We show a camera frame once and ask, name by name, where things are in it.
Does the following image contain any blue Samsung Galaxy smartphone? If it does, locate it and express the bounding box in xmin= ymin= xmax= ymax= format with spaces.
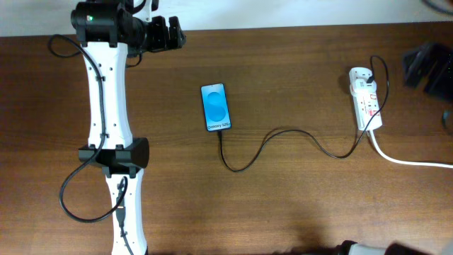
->
xmin=200 ymin=84 xmax=231 ymax=132

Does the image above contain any black USB charging cable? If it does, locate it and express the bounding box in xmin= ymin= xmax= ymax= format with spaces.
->
xmin=217 ymin=55 xmax=390 ymax=174

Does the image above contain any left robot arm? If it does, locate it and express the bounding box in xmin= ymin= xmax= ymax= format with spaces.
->
xmin=71 ymin=0 xmax=186 ymax=254

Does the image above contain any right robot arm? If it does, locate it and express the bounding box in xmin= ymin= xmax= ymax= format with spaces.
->
xmin=336 ymin=43 xmax=452 ymax=255

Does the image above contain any white USB charger adapter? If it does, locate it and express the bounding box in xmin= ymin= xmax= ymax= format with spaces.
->
xmin=350 ymin=79 xmax=377 ymax=96

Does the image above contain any white power strip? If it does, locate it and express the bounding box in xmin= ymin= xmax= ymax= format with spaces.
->
xmin=349 ymin=67 xmax=382 ymax=131

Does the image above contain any white power strip cord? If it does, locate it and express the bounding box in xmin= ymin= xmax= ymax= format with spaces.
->
xmin=367 ymin=129 xmax=453 ymax=169

